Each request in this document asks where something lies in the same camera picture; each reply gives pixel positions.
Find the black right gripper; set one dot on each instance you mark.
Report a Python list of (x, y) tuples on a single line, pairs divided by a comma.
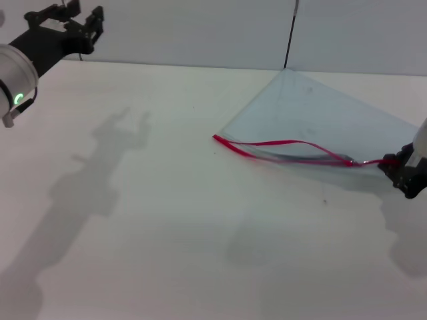
[(415, 180)]

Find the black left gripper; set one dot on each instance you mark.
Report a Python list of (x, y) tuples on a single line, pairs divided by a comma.
[(50, 43)]

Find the transparent document bag red zipper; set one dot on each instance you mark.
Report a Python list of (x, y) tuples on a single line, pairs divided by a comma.
[(300, 113)]

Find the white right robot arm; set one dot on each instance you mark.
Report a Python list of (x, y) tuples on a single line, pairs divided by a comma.
[(422, 140)]

